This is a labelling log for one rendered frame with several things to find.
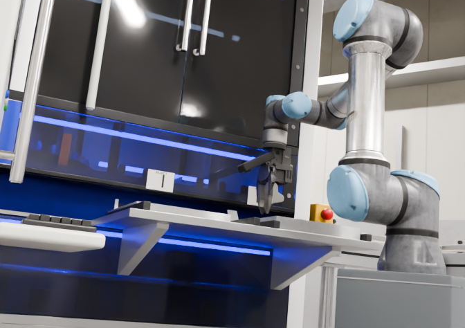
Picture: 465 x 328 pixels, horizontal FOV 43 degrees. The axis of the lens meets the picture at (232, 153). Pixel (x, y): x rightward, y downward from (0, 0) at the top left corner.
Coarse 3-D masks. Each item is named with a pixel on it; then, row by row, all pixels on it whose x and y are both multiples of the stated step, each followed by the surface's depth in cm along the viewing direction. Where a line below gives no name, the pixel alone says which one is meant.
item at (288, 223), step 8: (280, 224) 150; (288, 224) 151; (296, 224) 152; (304, 224) 153; (312, 224) 154; (320, 224) 155; (328, 224) 156; (304, 232) 153; (312, 232) 154; (320, 232) 155; (328, 232) 156; (336, 232) 157; (344, 232) 158; (352, 232) 159; (360, 232) 160
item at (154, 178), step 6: (150, 174) 177; (156, 174) 178; (162, 174) 178; (168, 174) 179; (150, 180) 177; (156, 180) 177; (168, 180) 179; (150, 186) 176; (156, 186) 177; (168, 186) 179
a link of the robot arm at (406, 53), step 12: (408, 12) 140; (420, 24) 141; (408, 36) 139; (420, 36) 141; (408, 48) 142; (396, 60) 147; (408, 60) 147; (336, 96) 167; (324, 108) 173; (336, 108) 169; (324, 120) 173; (336, 120) 173
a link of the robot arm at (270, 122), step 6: (270, 96) 180; (276, 96) 179; (282, 96) 179; (270, 102) 180; (264, 108) 182; (270, 108) 178; (264, 114) 181; (270, 114) 178; (264, 120) 180; (270, 120) 178; (276, 120) 176; (264, 126) 179; (270, 126) 177; (276, 126) 177; (282, 126) 178
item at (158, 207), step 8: (152, 208) 149; (160, 208) 150; (168, 208) 150; (176, 208) 151; (184, 208) 152; (192, 216) 153; (200, 216) 154; (208, 216) 155; (216, 216) 156; (224, 216) 157
